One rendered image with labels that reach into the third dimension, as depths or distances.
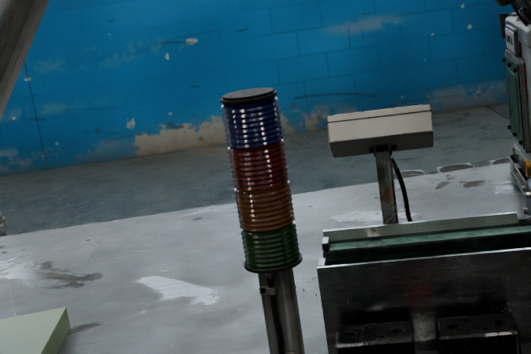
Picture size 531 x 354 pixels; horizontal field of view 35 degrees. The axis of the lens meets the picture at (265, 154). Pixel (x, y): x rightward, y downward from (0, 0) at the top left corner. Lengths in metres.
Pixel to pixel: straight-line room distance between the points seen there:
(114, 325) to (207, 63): 5.22
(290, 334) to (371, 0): 5.75
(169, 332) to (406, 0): 5.46
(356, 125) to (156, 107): 5.31
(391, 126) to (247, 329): 0.40
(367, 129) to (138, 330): 0.50
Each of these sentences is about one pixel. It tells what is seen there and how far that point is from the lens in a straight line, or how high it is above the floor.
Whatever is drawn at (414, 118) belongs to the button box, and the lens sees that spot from 1.39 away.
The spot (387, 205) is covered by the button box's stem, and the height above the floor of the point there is 0.92.
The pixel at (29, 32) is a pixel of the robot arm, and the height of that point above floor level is 1.29.
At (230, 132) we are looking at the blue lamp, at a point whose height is 1.18.
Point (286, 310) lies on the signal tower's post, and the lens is 0.93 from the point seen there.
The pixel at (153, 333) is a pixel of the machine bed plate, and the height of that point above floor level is 0.80.
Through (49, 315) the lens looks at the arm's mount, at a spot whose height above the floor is 0.84.
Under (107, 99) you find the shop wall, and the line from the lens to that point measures 6.69.
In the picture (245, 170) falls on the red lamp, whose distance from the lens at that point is 0.87.
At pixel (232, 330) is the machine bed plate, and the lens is 1.34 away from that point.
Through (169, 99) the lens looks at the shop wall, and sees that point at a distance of 6.64.
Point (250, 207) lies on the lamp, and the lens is 0.88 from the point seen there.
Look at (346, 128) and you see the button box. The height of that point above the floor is 1.06.
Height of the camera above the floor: 1.35
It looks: 13 degrees down
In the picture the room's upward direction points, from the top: 8 degrees counter-clockwise
